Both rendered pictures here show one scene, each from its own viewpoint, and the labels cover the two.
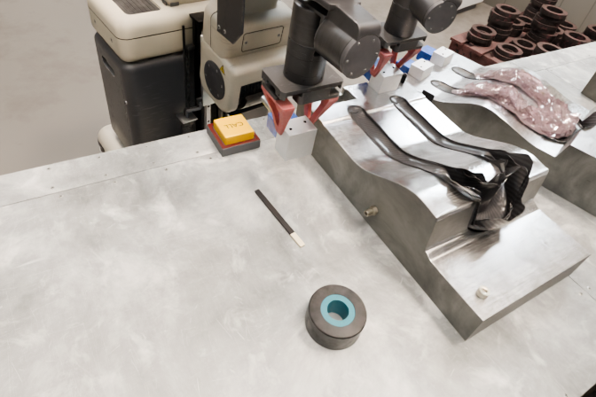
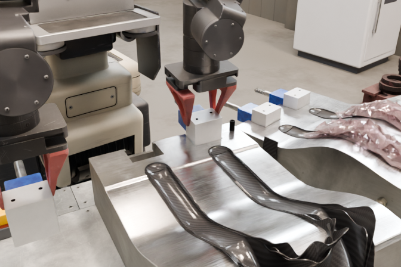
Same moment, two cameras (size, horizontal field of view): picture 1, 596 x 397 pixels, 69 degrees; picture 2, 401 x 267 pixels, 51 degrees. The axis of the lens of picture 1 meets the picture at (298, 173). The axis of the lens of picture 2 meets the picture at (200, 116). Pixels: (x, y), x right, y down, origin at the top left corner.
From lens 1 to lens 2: 33 cm
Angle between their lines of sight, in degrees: 18
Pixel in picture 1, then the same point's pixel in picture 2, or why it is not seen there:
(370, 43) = (22, 62)
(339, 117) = (130, 179)
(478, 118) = (332, 164)
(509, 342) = not seen: outside the picture
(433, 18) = (212, 41)
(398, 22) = (192, 56)
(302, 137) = (31, 211)
